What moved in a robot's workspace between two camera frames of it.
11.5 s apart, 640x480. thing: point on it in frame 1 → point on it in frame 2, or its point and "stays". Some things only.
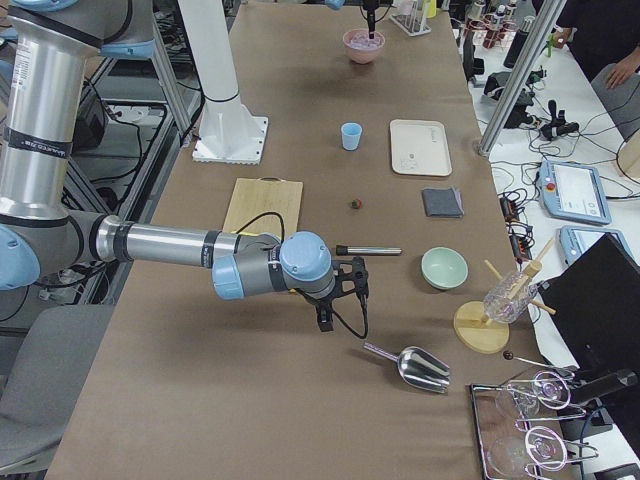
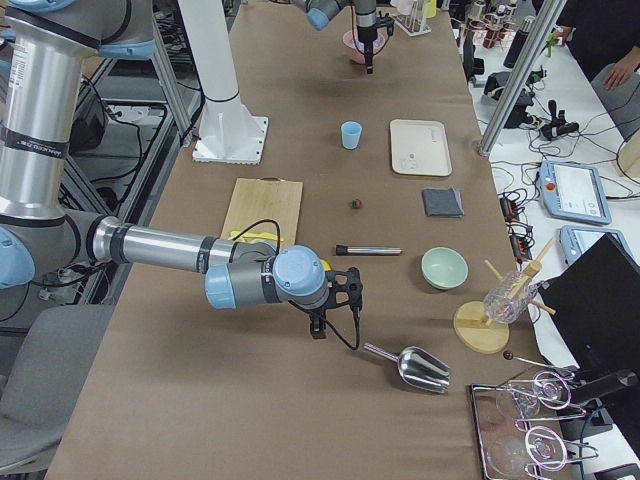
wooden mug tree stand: (477, 333) stays
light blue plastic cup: (351, 134) stays
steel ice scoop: (418, 365) stays
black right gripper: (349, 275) → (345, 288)
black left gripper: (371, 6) → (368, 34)
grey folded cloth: (443, 202) stays
